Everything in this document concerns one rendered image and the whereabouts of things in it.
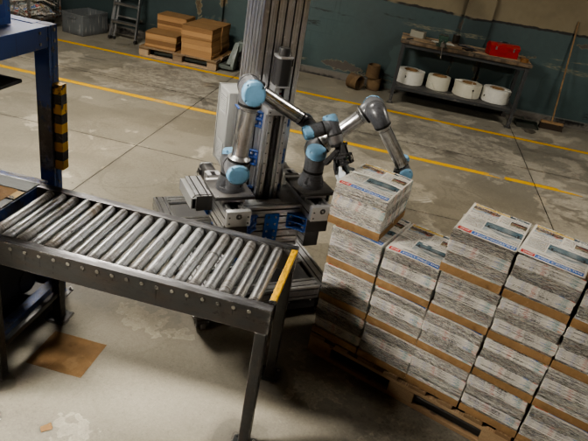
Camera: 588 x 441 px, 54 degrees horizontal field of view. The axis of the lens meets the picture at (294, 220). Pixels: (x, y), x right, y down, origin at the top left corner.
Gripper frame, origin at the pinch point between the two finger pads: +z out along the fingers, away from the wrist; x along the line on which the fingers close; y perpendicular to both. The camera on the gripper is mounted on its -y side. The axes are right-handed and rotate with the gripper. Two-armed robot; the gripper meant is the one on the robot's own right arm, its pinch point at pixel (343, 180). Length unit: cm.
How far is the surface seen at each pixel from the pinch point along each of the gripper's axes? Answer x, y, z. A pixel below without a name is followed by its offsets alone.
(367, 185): -10.9, 18.8, 2.5
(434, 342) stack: -18, 37, 84
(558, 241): 9, 96, 47
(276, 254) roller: -60, -8, 17
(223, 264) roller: -85, -18, 12
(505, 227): 2, 76, 35
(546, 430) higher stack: -18, 81, 129
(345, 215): -18.4, 6.7, 14.1
